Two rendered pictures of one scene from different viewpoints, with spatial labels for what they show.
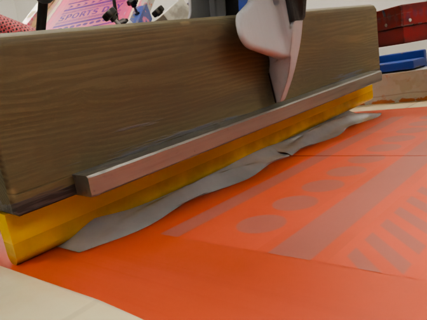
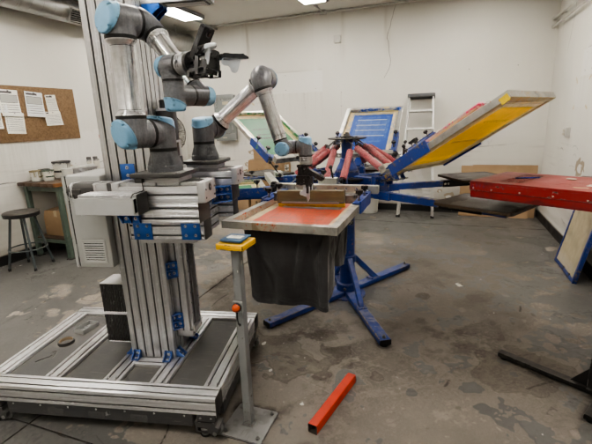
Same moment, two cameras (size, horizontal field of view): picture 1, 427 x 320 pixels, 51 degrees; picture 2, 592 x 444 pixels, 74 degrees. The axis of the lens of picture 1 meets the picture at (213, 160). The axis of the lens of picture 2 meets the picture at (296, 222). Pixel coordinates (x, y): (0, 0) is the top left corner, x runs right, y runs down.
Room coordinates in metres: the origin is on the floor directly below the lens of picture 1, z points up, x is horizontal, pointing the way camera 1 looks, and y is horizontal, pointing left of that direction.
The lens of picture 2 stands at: (-0.60, -2.10, 1.45)
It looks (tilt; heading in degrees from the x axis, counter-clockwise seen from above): 14 degrees down; 68
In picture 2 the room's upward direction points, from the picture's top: 2 degrees counter-clockwise
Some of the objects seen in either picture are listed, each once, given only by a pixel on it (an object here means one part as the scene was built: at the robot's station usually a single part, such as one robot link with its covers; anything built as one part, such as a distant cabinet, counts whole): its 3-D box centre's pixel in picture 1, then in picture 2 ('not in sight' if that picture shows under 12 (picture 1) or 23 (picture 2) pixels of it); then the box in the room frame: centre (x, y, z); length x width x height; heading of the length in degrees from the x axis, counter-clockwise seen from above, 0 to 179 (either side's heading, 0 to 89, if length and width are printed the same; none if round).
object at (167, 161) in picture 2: not in sight; (164, 159); (-0.46, -0.26, 1.31); 0.15 x 0.15 x 0.10
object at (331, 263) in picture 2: not in sight; (337, 255); (0.37, -0.31, 0.74); 0.46 x 0.04 x 0.42; 47
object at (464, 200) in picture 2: not in sight; (420, 199); (1.17, 0.00, 0.91); 1.34 x 0.40 x 0.08; 107
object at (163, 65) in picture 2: not in sight; (171, 66); (-0.42, -0.55, 1.65); 0.11 x 0.08 x 0.09; 124
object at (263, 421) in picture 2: not in sight; (243, 337); (-0.22, -0.46, 0.48); 0.22 x 0.22 x 0.96; 47
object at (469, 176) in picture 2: not in sight; (425, 183); (1.63, 0.49, 0.91); 1.34 x 0.40 x 0.08; 167
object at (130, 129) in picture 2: not in sight; (126, 78); (-0.57, -0.33, 1.63); 0.15 x 0.12 x 0.55; 34
